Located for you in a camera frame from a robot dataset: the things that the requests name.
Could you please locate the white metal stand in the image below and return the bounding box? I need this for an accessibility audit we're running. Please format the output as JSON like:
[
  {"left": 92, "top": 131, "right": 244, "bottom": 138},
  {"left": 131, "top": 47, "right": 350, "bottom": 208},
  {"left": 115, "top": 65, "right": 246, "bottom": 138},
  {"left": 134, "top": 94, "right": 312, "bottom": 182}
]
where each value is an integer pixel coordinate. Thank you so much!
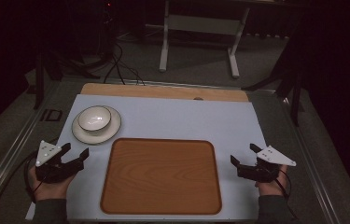
[{"left": 159, "top": 0, "right": 251, "bottom": 79}]

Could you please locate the black stand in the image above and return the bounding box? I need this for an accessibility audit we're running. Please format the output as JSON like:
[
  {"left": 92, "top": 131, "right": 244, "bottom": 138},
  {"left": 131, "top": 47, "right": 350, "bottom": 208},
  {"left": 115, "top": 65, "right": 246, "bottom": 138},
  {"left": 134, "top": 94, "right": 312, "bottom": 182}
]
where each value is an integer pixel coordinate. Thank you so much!
[
  {"left": 241, "top": 18, "right": 307, "bottom": 127},
  {"left": 32, "top": 46, "right": 102, "bottom": 110}
]

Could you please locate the white table mat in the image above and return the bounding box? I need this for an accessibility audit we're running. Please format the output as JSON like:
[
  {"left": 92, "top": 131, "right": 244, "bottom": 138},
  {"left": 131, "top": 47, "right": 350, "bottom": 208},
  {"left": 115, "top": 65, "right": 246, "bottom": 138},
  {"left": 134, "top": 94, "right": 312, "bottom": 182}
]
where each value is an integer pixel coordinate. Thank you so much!
[{"left": 24, "top": 93, "right": 269, "bottom": 222}]

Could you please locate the bundle of black floor cables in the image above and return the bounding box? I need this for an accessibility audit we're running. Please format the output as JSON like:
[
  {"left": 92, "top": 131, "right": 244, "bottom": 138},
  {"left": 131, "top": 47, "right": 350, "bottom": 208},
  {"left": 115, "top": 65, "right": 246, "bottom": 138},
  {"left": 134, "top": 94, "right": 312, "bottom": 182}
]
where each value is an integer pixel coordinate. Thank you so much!
[{"left": 102, "top": 40, "right": 147, "bottom": 87}]

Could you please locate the white plate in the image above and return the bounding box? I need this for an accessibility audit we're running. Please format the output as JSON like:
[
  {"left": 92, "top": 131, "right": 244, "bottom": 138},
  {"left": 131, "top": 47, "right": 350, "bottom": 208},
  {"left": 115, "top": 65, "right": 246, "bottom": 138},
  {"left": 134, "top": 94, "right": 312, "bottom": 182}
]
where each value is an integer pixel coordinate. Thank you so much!
[{"left": 71, "top": 105, "right": 122, "bottom": 146}]

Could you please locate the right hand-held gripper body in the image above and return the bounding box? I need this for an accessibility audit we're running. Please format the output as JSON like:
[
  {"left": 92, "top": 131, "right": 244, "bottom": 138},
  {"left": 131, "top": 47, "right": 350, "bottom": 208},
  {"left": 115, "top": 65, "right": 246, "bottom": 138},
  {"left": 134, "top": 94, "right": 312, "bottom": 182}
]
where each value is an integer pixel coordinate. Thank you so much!
[{"left": 237, "top": 145, "right": 297, "bottom": 184}]

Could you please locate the person's right hand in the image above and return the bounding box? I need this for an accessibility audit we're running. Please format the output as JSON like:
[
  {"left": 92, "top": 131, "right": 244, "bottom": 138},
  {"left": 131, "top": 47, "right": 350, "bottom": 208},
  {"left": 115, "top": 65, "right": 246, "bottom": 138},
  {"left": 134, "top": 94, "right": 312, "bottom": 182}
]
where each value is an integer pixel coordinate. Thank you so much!
[{"left": 254, "top": 164, "right": 288, "bottom": 197}]

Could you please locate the person's left hand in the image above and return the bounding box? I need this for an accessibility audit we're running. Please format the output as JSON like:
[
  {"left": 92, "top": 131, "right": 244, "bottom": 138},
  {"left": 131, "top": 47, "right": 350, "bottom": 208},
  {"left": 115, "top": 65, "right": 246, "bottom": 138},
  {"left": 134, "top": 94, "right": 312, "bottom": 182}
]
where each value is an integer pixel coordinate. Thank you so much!
[{"left": 28, "top": 164, "right": 77, "bottom": 203}]

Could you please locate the white bowl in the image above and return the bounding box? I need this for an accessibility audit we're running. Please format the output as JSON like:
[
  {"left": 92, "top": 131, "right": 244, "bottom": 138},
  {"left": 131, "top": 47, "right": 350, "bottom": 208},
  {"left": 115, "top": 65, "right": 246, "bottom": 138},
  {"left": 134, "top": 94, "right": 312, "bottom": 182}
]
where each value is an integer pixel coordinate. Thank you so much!
[{"left": 77, "top": 105, "right": 112, "bottom": 133}]

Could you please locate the wooden tray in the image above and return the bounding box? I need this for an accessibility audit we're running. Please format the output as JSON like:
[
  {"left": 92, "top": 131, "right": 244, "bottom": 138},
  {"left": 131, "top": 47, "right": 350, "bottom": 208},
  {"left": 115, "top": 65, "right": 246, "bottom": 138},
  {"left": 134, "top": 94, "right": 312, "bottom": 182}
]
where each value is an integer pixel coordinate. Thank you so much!
[{"left": 100, "top": 137, "right": 223, "bottom": 216}]

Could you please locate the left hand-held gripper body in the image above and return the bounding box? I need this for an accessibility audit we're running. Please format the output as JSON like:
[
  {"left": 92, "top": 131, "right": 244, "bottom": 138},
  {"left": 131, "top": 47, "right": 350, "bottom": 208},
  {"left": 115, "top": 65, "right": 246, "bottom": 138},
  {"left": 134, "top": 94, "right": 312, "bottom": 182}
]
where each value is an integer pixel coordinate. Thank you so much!
[{"left": 35, "top": 139, "right": 77, "bottom": 184}]

